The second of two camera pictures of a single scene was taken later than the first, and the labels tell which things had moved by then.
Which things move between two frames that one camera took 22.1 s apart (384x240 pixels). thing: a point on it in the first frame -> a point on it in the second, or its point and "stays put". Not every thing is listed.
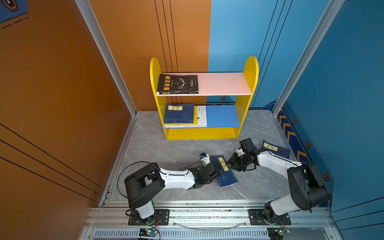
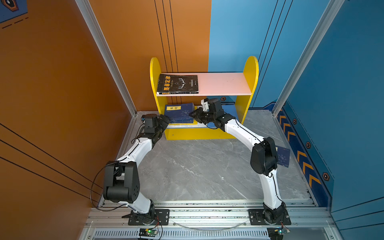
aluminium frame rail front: [210, 221] stays put
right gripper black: [232, 162] -> [198, 115]
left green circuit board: [148, 232] stays put
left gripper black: [218, 174] -> [163, 124]
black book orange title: [174, 84] stays put
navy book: [275, 150] stays put
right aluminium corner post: [329, 13] stays put
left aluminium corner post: [86, 10] stays put
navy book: [225, 177] -> [179, 113]
